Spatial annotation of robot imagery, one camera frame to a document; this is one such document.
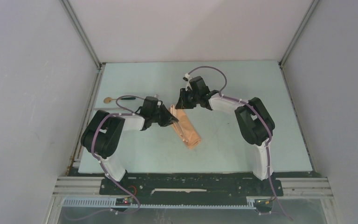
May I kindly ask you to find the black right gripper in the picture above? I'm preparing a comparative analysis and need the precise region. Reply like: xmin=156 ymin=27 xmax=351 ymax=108
xmin=175 ymin=88 xmax=200 ymax=109

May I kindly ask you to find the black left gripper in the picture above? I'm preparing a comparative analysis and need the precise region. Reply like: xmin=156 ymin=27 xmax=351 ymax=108
xmin=150 ymin=104 xmax=178 ymax=127

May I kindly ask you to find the peach cloth napkin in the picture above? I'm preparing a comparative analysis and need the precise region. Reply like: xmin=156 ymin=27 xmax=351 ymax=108
xmin=169 ymin=105 xmax=201 ymax=150

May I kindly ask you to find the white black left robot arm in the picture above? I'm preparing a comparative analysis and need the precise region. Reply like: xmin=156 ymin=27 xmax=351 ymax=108
xmin=81 ymin=105 xmax=179 ymax=194

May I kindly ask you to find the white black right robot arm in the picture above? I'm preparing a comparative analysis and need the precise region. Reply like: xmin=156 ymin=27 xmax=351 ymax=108
xmin=175 ymin=88 xmax=275 ymax=195

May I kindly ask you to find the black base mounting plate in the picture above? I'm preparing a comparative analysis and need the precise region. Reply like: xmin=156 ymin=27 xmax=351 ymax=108
xmin=99 ymin=172 xmax=283 ymax=205

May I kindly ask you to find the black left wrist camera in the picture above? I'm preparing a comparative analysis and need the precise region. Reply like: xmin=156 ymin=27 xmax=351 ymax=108
xmin=140 ymin=96 xmax=163 ymax=115

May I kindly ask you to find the white toothed cable duct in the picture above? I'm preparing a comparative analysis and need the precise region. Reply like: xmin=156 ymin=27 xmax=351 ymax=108
xmin=62 ymin=197 xmax=255 ymax=210

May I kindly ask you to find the aluminium frame rail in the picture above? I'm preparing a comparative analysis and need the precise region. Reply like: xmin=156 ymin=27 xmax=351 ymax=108
xmin=53 ymin=176 xmax=103 ymax=197

